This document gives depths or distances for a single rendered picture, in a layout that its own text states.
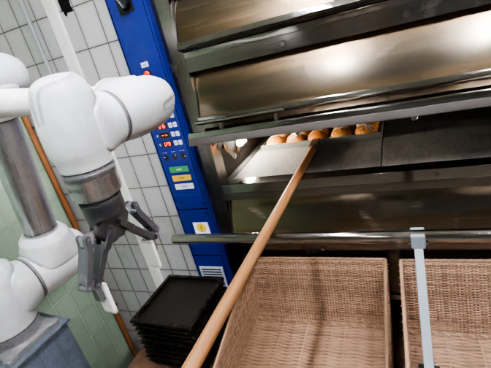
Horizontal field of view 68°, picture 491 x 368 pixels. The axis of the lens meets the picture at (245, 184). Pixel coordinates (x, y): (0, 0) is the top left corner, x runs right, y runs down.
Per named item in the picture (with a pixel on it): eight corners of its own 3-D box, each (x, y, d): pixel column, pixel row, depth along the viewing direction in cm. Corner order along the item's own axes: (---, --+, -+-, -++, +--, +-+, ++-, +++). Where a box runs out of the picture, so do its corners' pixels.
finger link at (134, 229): (104, 223, 69) (107, 216, 69) (142, 238, 78) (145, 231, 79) (119, 225, 67) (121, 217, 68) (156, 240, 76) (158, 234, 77)
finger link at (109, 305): (106, 282, 65) (103, 285, 65) (118, 311, 68) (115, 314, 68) (94, 280, 67) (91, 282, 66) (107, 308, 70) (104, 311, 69)
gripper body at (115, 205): (101, 183, 70) (117, 224, 74) (66, 205, 64) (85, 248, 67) (130, 185, 67) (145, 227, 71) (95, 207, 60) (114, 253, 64)
